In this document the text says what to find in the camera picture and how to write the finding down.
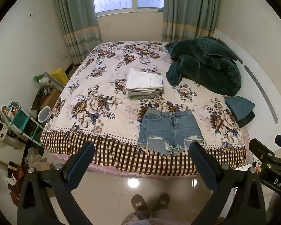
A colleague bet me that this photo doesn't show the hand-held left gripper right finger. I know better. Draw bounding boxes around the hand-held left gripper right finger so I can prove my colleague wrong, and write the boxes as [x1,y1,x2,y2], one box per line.
[188,141,266,225]

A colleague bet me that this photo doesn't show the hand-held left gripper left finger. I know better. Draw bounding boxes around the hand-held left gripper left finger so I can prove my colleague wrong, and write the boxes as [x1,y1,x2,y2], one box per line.
[17,141,95,225]

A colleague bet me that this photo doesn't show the blue denim shorts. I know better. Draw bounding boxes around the blue denim shorts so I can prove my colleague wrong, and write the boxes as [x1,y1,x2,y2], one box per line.
[137,108,206,157]

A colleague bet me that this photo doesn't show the white folded pants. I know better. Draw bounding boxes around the white folded pants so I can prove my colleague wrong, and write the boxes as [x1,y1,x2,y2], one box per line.
[125,68,164,93]

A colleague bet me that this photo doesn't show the dark folded cloth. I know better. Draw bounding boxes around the dark folded cloth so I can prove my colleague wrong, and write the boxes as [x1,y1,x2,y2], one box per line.
[238,112,256,128]

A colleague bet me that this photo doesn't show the clear plastic bag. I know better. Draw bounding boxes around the clear plastic bag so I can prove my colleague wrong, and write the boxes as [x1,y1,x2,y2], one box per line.
[26,146,44,167]

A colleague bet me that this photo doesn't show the teal folded cloth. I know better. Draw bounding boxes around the teal folded cloth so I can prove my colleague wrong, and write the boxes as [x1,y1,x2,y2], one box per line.
[224,96,256,122]

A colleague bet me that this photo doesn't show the brown slipper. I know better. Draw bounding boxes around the brown slipper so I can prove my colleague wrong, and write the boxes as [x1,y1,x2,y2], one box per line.
[153,193,171,212]
[131,194,148,212]

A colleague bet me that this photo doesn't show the bed with floral sheet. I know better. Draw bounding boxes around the bed with floral sheet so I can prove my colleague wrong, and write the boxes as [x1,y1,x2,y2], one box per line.
[40,41,249,177]

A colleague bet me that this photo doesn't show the white bucket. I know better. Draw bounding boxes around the white bucket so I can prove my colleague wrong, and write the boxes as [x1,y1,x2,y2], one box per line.
[38,106,51,123]

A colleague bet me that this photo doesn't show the red cloth pile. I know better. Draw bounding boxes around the red cloth pile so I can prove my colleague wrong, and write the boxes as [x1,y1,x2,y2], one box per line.
[6,161,30,207]

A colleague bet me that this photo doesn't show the person's legs in fleece trousers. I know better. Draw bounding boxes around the person's legs in fleece trousers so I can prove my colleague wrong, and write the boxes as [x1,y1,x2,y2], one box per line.
[120,210,190,225]

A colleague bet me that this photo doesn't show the cardboard box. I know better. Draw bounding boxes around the cardboard box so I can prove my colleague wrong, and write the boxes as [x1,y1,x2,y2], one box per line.
[40,88,61,109]

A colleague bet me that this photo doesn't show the teal shelf rack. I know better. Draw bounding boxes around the teal shelf rack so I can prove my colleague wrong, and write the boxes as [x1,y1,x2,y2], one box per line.
[0,100,45,146]

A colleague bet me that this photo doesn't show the white bed headboard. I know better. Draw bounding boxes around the white bed headboard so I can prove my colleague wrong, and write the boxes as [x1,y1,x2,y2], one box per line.
[212,29,281,132]

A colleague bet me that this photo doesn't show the grey folded garment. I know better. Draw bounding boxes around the grey folded garment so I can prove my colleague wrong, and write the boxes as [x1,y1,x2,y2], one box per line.
[126,88,163,99]

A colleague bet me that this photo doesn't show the yellow box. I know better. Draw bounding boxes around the yellow box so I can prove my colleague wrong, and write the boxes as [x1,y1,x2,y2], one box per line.
[50,68,69,85]

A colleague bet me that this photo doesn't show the green and silver bag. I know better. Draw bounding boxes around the green and silver bag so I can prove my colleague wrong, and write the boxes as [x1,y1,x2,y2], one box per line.
[33,72,66,92]

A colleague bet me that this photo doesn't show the dark green quilt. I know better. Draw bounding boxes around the dark green quilt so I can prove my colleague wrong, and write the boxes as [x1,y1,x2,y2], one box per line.
[166,36,242,97]

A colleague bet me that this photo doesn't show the green curtain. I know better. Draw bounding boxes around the green curtain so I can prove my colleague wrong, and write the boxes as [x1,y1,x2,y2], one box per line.
[161,0,222,43]
[52,0,102,65]

